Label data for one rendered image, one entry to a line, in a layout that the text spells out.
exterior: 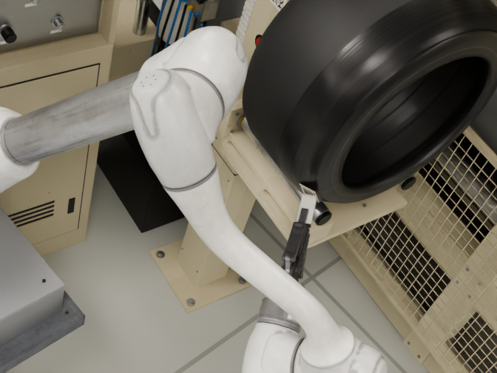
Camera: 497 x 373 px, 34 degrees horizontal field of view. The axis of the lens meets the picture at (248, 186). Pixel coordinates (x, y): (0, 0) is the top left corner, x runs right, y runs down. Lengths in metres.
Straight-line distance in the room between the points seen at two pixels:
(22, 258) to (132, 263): 0.97
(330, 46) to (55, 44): 0.82
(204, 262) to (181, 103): 1.42
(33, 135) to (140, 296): 1.19
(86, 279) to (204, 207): 1.43
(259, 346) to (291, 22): 0.64
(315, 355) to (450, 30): 0.67
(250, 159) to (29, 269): 0.59
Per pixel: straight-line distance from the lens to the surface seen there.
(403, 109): 2.11
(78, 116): 1.57
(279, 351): 1.59
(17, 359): 1.89
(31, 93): 2.15
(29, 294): 1.82
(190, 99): 1.29
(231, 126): 2.04
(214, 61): 1.37
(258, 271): 1.43
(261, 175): 1.99
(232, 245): 1.41
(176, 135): 1.27
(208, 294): 2.77
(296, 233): 1.67
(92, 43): 2.16
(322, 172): 1.68
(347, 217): 2.06
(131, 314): 2.70
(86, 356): 2.62
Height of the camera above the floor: 2.32
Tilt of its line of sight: 48 degrees down
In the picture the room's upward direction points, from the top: 21 degrees clockwise
